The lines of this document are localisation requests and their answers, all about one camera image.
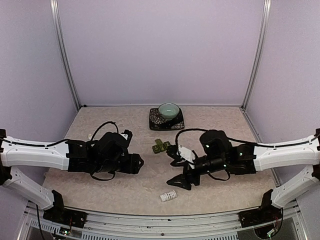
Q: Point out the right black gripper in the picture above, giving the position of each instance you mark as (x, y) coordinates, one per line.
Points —
(183, 179)

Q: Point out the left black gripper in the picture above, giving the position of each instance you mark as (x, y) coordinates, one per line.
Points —
(132, 166)

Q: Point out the white pill bottle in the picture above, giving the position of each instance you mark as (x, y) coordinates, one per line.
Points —
(168, 196)

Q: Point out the green three-compartment pill box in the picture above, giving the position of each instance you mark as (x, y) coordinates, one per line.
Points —
(160, 146)

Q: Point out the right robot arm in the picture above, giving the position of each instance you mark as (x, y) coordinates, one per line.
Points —
(250, 158)

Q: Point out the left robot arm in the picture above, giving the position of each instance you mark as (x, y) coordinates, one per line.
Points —
(108, 154)

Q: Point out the black floral square plate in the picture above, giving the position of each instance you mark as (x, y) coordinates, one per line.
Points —
(158, 123)

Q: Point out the celadon green bowl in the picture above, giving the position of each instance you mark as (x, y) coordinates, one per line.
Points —
(168, 110)

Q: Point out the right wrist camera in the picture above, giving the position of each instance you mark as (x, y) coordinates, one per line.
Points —
(181, 151)

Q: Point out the front aluminium rail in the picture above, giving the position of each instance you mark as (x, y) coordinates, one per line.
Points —
(113, 226)

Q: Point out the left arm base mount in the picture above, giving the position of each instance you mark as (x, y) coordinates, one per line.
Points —
(58, 213)

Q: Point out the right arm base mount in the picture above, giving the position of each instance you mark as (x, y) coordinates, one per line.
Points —
(265, 213)

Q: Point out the left aluminium frame post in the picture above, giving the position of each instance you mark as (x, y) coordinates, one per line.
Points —
(63, 53)

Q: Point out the aluminium frame post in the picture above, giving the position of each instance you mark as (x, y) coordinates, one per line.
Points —
(63, 53)
(258, 53)

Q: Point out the right aluminium frame post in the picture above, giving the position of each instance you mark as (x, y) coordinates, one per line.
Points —
(258, 53)

